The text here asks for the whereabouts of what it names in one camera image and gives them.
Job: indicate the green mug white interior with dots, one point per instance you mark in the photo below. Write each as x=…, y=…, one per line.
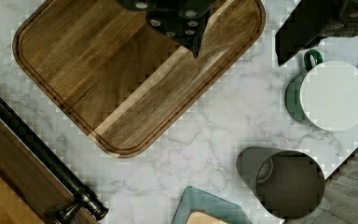
x=326, y=95

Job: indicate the brown wooden cutting board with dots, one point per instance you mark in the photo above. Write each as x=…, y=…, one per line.
x=120, y=81

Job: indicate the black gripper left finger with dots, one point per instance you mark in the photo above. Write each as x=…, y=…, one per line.
x=184, y=21

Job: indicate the grey cup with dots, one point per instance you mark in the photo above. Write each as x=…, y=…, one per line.
x=288, y=183

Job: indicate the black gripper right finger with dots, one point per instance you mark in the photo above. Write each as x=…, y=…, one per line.
x=311, y=22

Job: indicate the light wooden block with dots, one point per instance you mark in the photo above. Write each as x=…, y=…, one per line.
x=202, y=218

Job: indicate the teal glass dish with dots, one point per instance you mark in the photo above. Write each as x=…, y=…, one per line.
x=196, y=200

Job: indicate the dark bronze drawer handle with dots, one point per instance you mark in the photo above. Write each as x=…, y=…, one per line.
x=84, y=196

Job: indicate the wooden drawer front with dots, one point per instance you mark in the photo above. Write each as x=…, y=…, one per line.
x=27, y=189

